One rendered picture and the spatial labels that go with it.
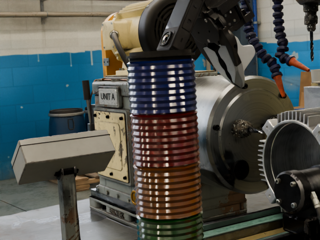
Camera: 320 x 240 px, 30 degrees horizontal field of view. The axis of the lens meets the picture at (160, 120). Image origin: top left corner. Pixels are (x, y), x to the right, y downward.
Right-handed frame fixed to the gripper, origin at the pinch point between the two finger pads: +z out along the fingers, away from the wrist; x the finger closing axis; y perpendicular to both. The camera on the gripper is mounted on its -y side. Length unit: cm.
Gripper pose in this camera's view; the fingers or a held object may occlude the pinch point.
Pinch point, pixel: (235, 83)
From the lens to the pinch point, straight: 103.3
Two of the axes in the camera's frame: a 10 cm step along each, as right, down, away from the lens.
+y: 7.1, -5.8, 4.0
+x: -5.3, -0.6, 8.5
